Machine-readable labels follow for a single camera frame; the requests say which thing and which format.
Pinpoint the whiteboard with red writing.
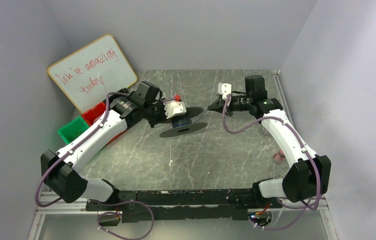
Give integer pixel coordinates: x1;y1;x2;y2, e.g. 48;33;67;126
47;34;138;114

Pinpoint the pink marker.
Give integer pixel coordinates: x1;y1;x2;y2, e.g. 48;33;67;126
273;149;286;164

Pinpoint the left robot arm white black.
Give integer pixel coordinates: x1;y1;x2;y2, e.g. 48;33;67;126
35;81;183;208

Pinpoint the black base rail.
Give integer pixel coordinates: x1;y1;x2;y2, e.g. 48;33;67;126
86;184;282;223

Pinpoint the green bin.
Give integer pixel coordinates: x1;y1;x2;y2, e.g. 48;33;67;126
57;116;90;145

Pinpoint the black bin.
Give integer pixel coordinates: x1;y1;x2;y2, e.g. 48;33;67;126
108;87;146;128

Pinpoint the red bin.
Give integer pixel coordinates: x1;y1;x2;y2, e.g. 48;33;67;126
81;103;128;146

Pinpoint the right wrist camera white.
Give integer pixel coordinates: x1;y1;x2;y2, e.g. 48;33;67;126
217;82;232;101

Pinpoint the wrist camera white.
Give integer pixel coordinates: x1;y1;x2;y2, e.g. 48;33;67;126
162;95;187;119
217;82;232;101

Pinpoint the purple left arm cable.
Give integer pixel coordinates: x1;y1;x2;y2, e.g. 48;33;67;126
34;92;175;240

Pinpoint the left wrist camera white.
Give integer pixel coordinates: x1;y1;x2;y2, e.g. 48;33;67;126
162;95;187;119

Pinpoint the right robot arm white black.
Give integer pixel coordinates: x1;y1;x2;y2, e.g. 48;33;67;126
207;75;331;209

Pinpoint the black spool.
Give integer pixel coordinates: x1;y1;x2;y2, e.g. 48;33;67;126
159;106;208;138

